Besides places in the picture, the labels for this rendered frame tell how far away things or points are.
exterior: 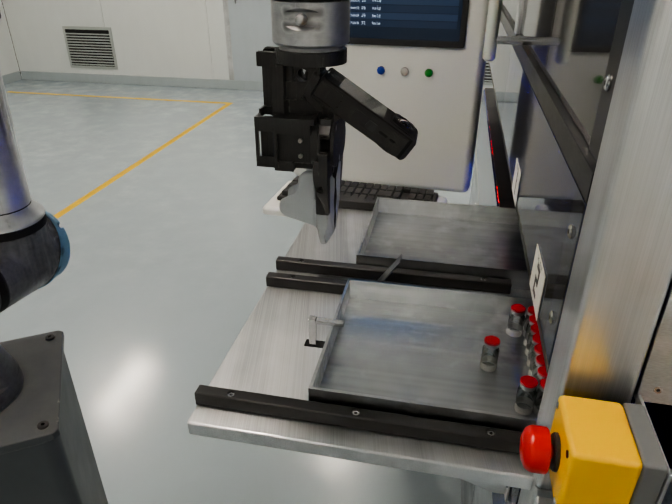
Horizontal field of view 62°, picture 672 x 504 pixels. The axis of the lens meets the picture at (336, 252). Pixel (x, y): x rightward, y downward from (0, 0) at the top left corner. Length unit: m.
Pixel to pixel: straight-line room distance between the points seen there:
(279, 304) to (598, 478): 0.55
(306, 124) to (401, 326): 0.39
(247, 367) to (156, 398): 1.34
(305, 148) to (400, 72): 0.92
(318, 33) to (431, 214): 0.71
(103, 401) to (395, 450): 1.60
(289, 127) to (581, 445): 0.38
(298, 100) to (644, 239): 0.34
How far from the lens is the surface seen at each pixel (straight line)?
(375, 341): 0.82
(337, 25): 0.55
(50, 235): 0.98
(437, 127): 1.49
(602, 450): 0.51
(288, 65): 0.56
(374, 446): 0.68
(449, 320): 0.88
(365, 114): 0.56
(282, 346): 0.81
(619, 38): 0.54
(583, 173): 0.57
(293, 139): 0.58
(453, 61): 1.45
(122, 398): 2.15
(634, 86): 0.46
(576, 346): 0.55
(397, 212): 1.20
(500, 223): 1.20
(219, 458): 1.87
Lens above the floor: 1.38
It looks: 28 degrees down
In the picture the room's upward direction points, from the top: straight up
